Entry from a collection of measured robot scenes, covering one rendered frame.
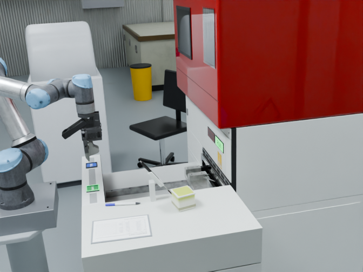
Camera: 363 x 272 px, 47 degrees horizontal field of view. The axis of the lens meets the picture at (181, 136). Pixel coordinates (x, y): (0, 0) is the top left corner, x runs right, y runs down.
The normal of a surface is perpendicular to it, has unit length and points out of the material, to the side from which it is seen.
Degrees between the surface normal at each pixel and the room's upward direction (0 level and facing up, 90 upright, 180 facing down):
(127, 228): 0
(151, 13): 90
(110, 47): 90
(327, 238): 90
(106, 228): 0
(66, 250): 0
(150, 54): 90
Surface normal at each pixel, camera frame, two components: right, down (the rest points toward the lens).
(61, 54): 0.26, 0.14
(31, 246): 0.64, 0.24
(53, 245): -0.04, -0.94
